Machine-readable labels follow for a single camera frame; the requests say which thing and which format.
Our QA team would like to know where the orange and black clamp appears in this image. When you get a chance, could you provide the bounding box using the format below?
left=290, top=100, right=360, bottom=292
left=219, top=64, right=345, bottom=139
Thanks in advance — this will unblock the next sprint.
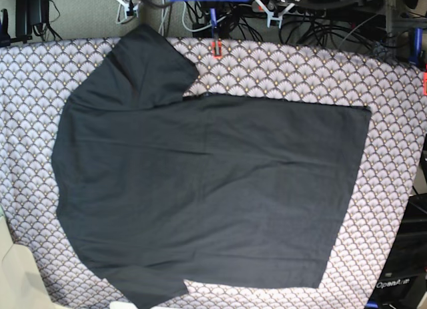
left=211, top=39, right=222, bottom=59

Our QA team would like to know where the blue clamp right edge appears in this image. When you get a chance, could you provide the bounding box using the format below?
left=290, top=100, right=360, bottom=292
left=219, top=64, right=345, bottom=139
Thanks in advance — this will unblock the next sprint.
left=409, top=28, right=422, bottom=66

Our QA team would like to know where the patterned fan-print tablecloth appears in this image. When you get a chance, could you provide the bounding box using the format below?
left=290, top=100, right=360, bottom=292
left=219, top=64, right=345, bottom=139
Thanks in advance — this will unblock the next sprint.
left=1, top=38, right=426, bottom=308

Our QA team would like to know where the beige plastic bin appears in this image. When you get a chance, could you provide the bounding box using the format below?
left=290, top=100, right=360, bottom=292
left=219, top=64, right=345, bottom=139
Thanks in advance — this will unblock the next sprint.
left=1, top=213, right=55, bottom=308

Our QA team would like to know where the black OpenArm box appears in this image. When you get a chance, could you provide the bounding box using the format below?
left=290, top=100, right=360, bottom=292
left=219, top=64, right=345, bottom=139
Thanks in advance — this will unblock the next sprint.
left=365, top=194, right=426, bottom=308

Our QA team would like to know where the orange clamp right edge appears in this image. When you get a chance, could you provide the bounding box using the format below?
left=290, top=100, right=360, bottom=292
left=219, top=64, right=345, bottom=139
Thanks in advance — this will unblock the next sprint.
left=423, top=72, right=427, bottom=95

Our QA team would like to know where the black T-shirt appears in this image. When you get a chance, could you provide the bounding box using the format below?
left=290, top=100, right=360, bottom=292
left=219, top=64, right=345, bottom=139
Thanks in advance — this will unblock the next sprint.
left=51, top=25, right=371, bottom=308

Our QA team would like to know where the black power adapter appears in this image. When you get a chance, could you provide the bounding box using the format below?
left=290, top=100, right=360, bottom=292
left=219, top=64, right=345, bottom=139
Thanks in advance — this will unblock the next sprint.
left=15, top=0, right=49, bottom=37

